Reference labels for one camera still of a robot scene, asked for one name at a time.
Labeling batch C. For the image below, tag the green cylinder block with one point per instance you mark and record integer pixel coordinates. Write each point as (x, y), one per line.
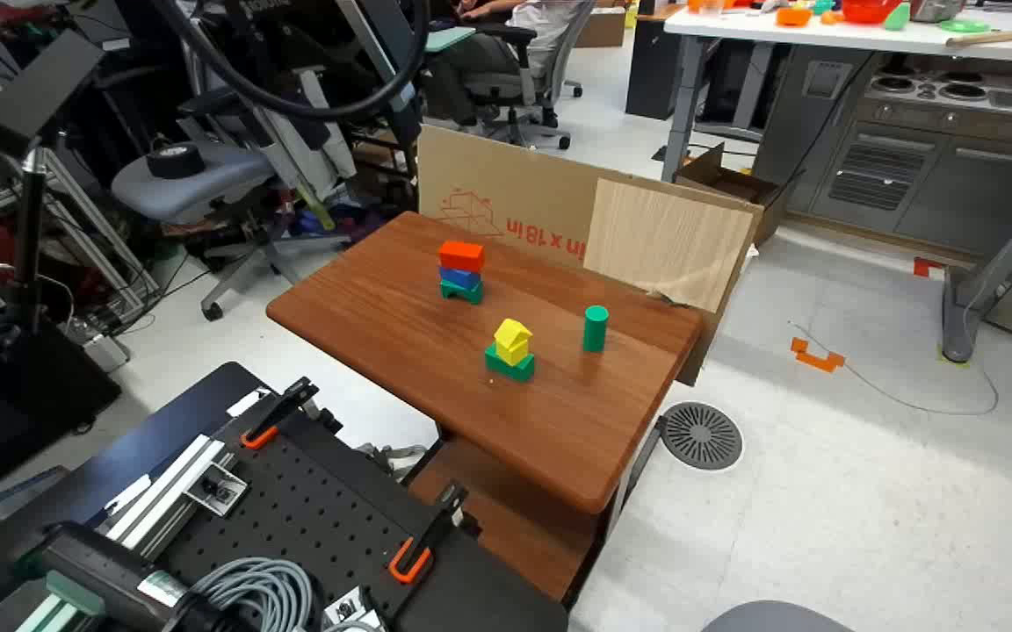
(594, 331)

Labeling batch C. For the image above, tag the yellow house-shaped block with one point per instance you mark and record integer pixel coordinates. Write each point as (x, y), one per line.
(514, 342)

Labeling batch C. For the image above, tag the green block under blue block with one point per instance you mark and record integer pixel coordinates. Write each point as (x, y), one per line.
(470, 294)

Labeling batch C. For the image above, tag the green block under yellow block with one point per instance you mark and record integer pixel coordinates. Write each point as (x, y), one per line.
(512, 370)

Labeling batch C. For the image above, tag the red-orange block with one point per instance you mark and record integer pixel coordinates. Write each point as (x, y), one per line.
(462, 254)

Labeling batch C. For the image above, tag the brown cardboard box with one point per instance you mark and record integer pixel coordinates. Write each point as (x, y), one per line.
(528, 205)

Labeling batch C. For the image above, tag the round black floor drain cover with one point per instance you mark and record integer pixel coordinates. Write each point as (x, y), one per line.
(700, 436)

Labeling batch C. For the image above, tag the black office chair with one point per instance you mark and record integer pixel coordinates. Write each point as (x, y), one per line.
(518, 70)

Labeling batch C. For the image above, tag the black perforated mounting board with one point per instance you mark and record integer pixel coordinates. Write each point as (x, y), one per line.
(317, 514)

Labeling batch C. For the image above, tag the grey-seat office chair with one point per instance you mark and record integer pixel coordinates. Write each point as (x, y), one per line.
(184, 186)

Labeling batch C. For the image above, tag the black tape roll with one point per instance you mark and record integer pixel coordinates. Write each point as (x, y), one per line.
(173, 161)

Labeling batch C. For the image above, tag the grey round chair seat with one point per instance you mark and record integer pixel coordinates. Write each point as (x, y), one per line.
(776, 618)

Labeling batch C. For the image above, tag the orange bowl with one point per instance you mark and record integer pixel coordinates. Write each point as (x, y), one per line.
(793, 14)

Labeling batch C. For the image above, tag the grey drawer cabinet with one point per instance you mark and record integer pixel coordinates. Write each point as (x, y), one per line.
(939, 164)

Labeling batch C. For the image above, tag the white work table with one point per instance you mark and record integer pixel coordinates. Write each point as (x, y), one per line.
(871, 36)

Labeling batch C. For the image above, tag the red container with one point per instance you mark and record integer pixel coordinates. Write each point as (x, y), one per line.
(871, 8)

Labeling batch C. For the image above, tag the black stand pole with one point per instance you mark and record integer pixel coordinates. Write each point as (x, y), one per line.
(30, 234)

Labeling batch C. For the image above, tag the grey angled table leg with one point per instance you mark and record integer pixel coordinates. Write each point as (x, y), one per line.
(1001, 268)

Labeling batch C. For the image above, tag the black green machine unit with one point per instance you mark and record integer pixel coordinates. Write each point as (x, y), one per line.
(72, 582)

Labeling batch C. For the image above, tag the black flat panel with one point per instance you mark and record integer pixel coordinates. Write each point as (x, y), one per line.
(37, 86)

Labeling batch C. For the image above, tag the green flat lid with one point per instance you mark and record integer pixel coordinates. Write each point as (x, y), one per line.
(966, 25)

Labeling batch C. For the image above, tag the orange plastic bracket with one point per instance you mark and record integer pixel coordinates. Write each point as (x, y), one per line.
(817, 357)

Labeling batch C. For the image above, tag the white aluminium rail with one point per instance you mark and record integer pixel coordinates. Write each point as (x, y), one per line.
(166, 492)

